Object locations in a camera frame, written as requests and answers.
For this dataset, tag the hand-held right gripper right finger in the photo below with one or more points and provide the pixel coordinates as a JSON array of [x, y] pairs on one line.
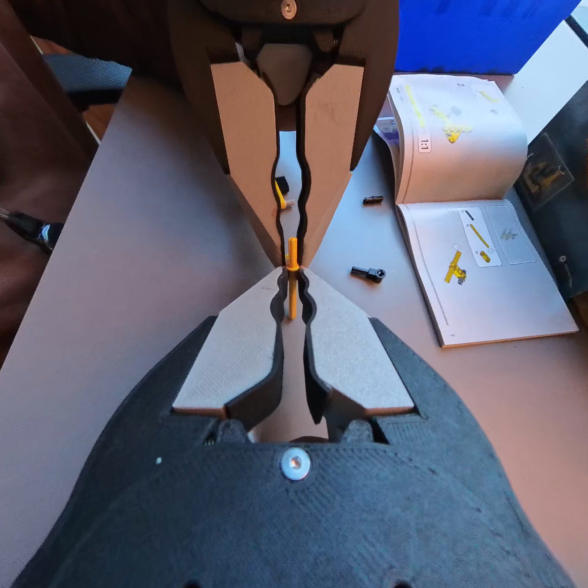
[[353, 363]]

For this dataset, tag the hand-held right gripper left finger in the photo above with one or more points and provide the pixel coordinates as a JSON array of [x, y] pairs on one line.
[[229, 358]]

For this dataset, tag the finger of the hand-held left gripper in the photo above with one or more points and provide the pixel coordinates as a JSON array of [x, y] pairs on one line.
[[328, 138], [248, 138]]

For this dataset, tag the yellow plastic axle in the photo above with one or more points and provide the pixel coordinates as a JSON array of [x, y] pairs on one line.
[[292, 303]]

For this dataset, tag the dark building set box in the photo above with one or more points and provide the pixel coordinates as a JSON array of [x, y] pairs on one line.
[[560, 193]]

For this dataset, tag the small black plastic piece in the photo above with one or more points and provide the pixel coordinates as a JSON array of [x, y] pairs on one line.
[[281, 183]]

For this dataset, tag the small printed leaflet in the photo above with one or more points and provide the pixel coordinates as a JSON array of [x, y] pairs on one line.
[[385, 131]]

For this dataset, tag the yellow plastic beam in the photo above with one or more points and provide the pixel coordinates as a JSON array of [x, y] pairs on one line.
[[279, 196]]

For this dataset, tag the short black plastic pin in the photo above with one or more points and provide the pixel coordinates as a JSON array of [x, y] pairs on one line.
[[373, 200]]

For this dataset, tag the black plastic axle connector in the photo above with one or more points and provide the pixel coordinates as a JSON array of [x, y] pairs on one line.
[[374, 275]]

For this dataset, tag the black chair armrest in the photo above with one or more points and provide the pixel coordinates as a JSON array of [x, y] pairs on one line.
[[87, 78]]

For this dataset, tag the open instruction booklet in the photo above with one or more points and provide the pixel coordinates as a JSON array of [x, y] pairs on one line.
[[459, 294]]

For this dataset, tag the blue plastic bin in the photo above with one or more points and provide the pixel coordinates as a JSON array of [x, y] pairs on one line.
[[459, 36]]

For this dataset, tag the person's brown sweater torso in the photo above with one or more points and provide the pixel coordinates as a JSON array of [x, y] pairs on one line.
[[27, 160]]

